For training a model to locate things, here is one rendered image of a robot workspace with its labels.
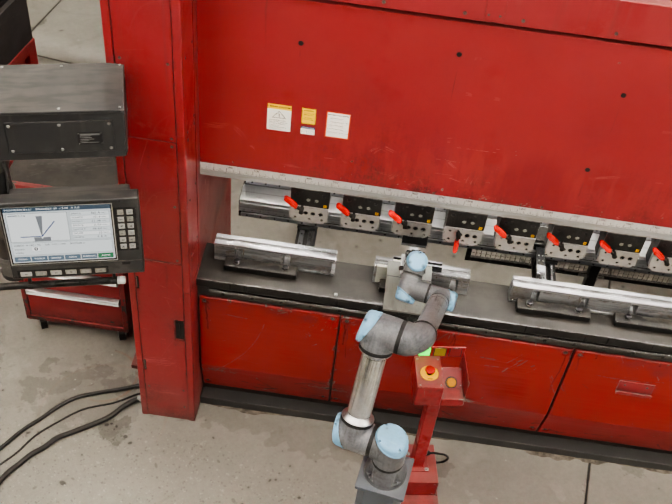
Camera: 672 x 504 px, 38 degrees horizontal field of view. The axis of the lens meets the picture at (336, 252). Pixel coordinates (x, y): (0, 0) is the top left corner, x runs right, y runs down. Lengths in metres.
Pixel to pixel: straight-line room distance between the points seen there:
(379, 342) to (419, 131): 0.77
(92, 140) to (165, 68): 0.33
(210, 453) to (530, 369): 1.47
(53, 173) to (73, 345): 0.99
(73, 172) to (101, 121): 1.25
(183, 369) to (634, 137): 2.10
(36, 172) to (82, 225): 1.03
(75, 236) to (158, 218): 0.39
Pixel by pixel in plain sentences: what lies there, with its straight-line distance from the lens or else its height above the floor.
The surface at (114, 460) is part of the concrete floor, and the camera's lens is 4.49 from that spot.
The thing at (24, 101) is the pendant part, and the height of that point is 1.95.
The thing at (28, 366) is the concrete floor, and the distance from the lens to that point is 4.86.
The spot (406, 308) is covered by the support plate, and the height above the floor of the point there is 1.00.
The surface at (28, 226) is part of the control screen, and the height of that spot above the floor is 1.49.
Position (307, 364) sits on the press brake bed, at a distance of 4.25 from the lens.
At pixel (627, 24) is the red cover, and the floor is 2.22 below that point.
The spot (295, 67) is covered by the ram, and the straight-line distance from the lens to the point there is 3.32.
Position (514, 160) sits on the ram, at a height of 1.62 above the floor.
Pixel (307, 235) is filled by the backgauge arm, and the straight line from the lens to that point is 4.18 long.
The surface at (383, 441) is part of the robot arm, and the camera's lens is 3.35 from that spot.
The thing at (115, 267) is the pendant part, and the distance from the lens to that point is 3.46.
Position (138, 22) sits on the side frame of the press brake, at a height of 2.11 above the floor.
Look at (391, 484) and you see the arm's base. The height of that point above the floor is 0.81.
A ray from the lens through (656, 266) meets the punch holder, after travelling 3.91.
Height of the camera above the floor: 3.78
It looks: 45 degrees down
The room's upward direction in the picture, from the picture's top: 7 degrees clockwise
